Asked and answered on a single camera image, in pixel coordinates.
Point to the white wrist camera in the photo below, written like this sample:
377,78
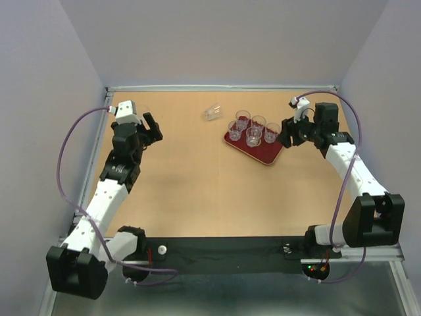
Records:
125,112
301,105

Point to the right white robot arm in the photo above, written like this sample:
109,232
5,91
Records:
376,215

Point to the clear glass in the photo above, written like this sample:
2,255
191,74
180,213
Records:
258,121
242,119
213,112
253,136
271,132
141,109
234,131

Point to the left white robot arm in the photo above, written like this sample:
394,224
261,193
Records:
81,264

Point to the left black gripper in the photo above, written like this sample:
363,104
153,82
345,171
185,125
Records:
153,134

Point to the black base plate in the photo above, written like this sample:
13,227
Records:
230,255

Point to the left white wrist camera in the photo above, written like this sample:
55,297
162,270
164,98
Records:
125,112

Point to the red rectangular tray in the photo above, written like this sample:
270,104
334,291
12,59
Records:
264,153

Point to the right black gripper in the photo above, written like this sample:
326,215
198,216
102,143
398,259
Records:
289,128

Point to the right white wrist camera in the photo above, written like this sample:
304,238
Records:
301,105

